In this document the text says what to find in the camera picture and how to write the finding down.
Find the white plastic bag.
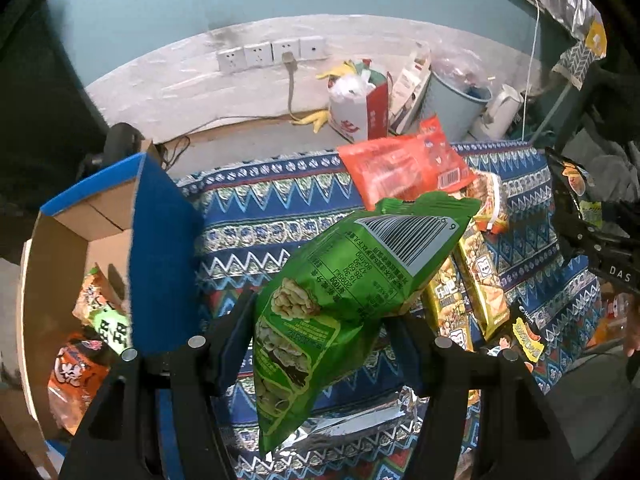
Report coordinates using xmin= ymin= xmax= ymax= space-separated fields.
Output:
xmin=330 ymin=74 xmax=376 ymax=106

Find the white wall socket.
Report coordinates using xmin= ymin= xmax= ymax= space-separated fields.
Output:
xmin=217 ymin=47 xmax=246 ymax=72
xmin=299 ymin=36 xmax=326 ymax=60
xmin=244 ymin=42 xmax=274 ymax=68
xmin=271 ymin=39 xmax=302 ymax=63

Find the clear plastic bin liner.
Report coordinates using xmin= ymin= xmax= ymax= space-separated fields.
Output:
xmin=432 ymin=40 xmax=501 ymax=91

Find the grey cloth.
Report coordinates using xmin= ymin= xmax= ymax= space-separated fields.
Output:
xmin=562 ymin=127 xmax=640 ymax=201

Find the red and white paper bag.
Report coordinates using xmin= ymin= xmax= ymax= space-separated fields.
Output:
xmin=329 ymin=72 xmax=390 ymax=143

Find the green and orange snack bag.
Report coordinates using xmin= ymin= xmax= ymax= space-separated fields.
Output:
xmin=72 ymin=265 xmax=133 ymax=356

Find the yellow orange-edged snack bag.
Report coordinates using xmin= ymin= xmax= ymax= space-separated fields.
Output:
xmin=467 ymin=170 xmax=511 ymax=236

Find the white cable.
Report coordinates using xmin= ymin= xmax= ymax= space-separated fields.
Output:
xmin=517 ymin=0 xmax=543 ymax=141

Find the white electric kettle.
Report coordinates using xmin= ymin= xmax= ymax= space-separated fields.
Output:
xmin=470 ymin=84 xmax=525 ymax=142

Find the banana peel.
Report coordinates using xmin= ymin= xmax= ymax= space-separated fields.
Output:
xmin=316 ymin=60 xmax=356 ymax=81
xmin=292 ymin=110 xmax=331 ymax=135

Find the small black yellow packet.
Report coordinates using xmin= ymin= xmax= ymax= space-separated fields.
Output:
xmin=510 ymin=300 xmax=546 ymax=363

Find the light blue trash bin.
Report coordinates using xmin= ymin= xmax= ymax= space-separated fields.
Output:
xmin=425 ymin=71 xmax=493 ymax=142

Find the silver foil snack bag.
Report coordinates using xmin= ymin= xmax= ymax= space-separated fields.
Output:
xmin=277 ymin=385 xmax=418 ymax=453

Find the patterned grey cushion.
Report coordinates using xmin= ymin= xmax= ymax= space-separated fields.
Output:
xmin=552 ymin=40 xmax=601 ymax=91

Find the red snack bag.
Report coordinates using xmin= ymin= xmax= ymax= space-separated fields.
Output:
xmin=337 ymin=115 xmax=476 ymax=211

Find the white cardboard product box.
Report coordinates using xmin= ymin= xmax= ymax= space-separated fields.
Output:
xmin=389 ymin=42 xmax=432 ymax=133

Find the blue cardboard box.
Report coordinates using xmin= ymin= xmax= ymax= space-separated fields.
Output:
xmin=20 ymin=152 xmax=206 ymax=480

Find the blue patterned tablecloth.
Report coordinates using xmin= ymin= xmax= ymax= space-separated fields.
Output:
xmin=172 ymin=140 xmax=601 ymax=480

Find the black snack bag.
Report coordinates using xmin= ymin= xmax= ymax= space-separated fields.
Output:
xmin=545 ymin=147 xmax=606 ymax=241

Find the yellow tag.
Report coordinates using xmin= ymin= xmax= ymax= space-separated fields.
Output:
xmin=585 ymin=20 xmax=608 ymax=58

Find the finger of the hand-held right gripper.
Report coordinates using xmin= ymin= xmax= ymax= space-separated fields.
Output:
xmin=552 ymin=200 xmax=631 ymax=261

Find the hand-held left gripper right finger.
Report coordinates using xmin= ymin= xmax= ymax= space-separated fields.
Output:
xmin=385 ymin=311 xmax=581 ymax=480

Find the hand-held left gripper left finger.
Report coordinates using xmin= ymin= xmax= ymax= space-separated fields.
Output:
xmin=60 ymin=287 xmax=258 ymax=480

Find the black device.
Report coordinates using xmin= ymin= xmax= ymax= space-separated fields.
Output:
xmin=77 ymin=122 xmax=143 ymax=181

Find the grey plug with cable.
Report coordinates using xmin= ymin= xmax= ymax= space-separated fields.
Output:
xmin=160 ymin=51 xmax=301 ymax=166

